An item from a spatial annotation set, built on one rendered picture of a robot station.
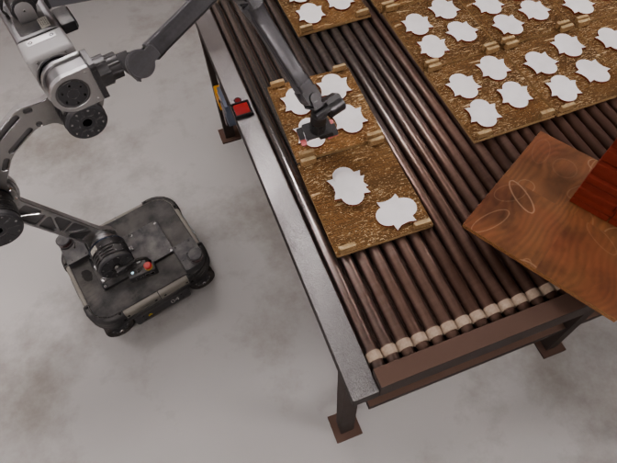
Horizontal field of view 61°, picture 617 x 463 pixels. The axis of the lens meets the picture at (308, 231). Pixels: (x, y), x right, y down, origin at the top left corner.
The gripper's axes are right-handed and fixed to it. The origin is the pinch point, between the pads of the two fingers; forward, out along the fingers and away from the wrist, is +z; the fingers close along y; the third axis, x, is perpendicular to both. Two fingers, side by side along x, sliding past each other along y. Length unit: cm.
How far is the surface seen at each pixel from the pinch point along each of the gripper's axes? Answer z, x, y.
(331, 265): -9, 49, 13
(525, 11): 9, -35, -112
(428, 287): -13, 67, -13
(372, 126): 1.3, 0.4, -22.8
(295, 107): 4.7, -18.6, 1.8
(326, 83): 6.7, -26.6, -14.4
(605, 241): -27, 74, -65
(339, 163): -1.6, 12.1, -4.5
